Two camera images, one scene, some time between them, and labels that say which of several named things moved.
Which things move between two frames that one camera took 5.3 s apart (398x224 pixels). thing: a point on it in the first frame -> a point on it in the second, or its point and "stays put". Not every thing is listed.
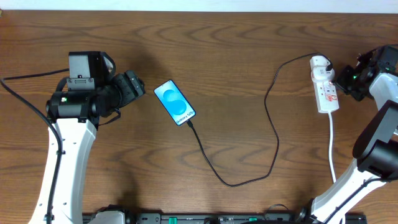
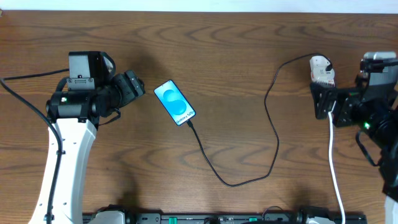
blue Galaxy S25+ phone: [177, 105] stays put
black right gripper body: [347, 82] -> [323, 101]
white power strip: [325, 89] stays put
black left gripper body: [131, 88] stays put
